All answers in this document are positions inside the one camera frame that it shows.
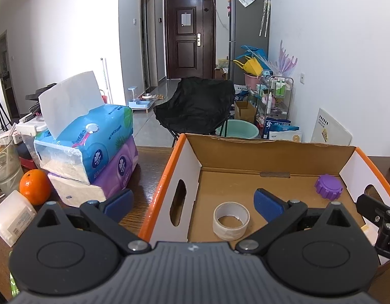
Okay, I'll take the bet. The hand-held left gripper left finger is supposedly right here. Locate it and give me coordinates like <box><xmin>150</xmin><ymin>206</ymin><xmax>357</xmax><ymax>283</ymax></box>
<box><xmin>37</xmin><ymin>189</ymin><xmax>151</xmax><ymax>254</ymax></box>

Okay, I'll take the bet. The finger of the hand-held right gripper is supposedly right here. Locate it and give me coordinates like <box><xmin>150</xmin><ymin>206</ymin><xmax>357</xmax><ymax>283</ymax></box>
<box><xmin>356</xmin><ymin>194</ymin><xmax>390</xmax><ymax>260</ymax></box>

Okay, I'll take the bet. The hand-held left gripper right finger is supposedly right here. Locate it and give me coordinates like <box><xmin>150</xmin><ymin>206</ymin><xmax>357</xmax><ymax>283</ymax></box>
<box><xmin>236</xmin><ymin>189</ymin><xmax>353</xmax><ymax>255</ymax></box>

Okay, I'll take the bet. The purple ridged cap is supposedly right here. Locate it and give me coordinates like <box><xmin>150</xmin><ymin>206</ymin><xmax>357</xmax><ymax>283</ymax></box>
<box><xmin>314</xmin><ymin>174</ymin><xmax>343</xmax><ymax>201</ymax></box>

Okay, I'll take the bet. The white tape roll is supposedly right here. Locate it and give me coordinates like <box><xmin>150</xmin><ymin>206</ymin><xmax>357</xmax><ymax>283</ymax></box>
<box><xmin>213</xmin><ymin>202</ymin><xmax>250</xmax><ymax>240</ymax></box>

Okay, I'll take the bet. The red and orange cardboard box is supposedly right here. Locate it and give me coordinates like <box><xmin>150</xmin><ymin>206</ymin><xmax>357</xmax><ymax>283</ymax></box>
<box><xmin>138</xmin><ymin>133</ymin><xmax>390</xmax><ymax>266</ymax></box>

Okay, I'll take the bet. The purple tissue pack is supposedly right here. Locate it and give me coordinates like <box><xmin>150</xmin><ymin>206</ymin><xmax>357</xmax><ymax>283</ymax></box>
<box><xmin>47</xmin><ymin>136</ymin><xmax>139</xmax><ymax>209</ymax></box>

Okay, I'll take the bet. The blue tissue pack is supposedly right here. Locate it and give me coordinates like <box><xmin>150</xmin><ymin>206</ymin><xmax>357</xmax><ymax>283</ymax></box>
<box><xmin>33</xmin><ymin>70</ymin><xmax>134</xmax><ymax>186</ymax></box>

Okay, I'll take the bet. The blue and white bag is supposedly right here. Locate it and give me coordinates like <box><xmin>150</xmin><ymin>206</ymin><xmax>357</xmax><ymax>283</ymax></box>
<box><xmin>263</xmin><ymin>118</ymin><xmax>300</xmax><ymax>141</ymax></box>

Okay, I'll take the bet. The green plastic basin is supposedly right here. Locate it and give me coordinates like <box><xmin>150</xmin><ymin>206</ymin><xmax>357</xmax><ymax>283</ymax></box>
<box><xmin>216</xmin><ymin>119</ymin><xmax>259</xmax><ymax>139</ymax></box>

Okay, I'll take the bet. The white flat board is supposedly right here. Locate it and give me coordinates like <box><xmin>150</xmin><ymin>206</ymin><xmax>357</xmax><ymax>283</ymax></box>
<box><xmin>311</xmin><ymin>108</ymin><xmax>353</xmax><ymax>147</ymax></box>

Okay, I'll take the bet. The orange fruit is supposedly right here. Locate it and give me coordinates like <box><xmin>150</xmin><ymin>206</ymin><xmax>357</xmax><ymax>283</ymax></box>
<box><xmin>19</xmin><ymin>169</ymin><xmax>52</xmax><ymax>206</ymax></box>

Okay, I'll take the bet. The small brown cardboard box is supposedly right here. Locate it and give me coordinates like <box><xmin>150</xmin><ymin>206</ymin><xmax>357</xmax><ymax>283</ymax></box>
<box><xmin>235</xmin><ymin>101</ymin><xmax>257</xmax><ymax>123</ymax></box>

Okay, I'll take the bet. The pet feeder bowl stand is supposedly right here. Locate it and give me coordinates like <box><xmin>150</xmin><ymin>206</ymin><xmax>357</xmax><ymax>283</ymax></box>
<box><xmin>128</xmin><ymin>87</ymin><xmax>155</xmax><ymax>112</ymax></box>

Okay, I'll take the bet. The clear plastic container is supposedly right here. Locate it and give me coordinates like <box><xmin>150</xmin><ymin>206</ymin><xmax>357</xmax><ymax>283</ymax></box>
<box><xmin>0</xmin><ymin>190</ymin><xmax>38</xmax><ymax>248</ymax></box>

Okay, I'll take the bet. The clear jar with white lid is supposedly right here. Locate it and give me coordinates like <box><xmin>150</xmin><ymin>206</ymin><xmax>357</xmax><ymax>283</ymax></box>
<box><xmin>16</xmin><ymin>114</ymin><xmax>51</xmax><ymax>146</ymax></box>

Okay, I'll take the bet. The clear glass cup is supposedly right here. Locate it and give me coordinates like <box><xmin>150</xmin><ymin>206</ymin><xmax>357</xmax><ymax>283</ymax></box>
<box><xmin>0</xmin><ymin>136</ymin><xmax>24</xmax><ymax>196</ymax></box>

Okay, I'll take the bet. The black folding chair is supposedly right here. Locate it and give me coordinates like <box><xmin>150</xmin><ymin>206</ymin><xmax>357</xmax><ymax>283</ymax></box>
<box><xmin>153</xmin><ymin>77</ymin><xmax>236</xmax><ymax>148</ymax></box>

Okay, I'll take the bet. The pink bucket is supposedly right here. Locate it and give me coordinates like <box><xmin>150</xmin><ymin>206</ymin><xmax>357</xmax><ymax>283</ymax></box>
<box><xmin>244</xmin><ymin>72</ymin><xmax>265</xmax><ymax>92</ymax></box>

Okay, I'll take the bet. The yellow plastic dustpan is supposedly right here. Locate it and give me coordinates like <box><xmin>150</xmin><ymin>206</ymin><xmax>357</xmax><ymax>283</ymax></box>
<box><xmin>234</xmin><ymin>56</ymin><xmax>263</xmax><ymax>76</ymax></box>

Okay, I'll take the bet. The dark brown door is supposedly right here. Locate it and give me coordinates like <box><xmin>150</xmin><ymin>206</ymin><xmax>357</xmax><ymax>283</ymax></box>
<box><xmin>164</xmin><ymin>0</ymin><xmax>217</xmax><ymax>80</ymax></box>

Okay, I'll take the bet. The grey refrigerator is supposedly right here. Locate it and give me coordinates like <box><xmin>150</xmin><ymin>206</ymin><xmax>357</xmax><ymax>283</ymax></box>
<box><xmin>228</xmin><ymin>0</ymin><xmax>271</xmax><ymax>84</ymax></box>

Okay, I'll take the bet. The folded clear umbrella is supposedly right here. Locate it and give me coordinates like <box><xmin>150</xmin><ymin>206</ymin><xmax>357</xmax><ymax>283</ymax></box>
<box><xmin>259</xmin><ymin>0</ymin><xmax>272</xmax><ymax>37</ymax></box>

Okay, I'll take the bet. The wire storage cart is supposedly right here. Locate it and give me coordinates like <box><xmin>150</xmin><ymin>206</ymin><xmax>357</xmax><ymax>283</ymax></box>
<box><xmin>256</xmin><ymin>76</ymin><xmax>294</xmax><ymax>124</ymax></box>

